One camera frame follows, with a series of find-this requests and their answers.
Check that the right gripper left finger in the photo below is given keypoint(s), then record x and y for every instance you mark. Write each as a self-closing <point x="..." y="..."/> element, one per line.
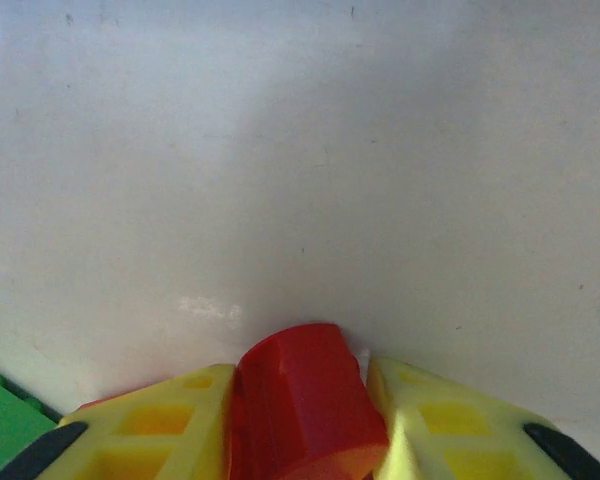
<point x="145" y="435"/>

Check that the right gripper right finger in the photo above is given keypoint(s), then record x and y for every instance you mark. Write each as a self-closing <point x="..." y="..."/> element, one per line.
<point x="455" y="435"/>

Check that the red cylindrical block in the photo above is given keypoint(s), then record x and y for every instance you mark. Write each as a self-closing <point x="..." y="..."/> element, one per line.
<point x="305" y="400"/>

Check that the green lego brick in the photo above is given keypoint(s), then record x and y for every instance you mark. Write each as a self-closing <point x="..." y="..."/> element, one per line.
<point x="5" y="425"/>

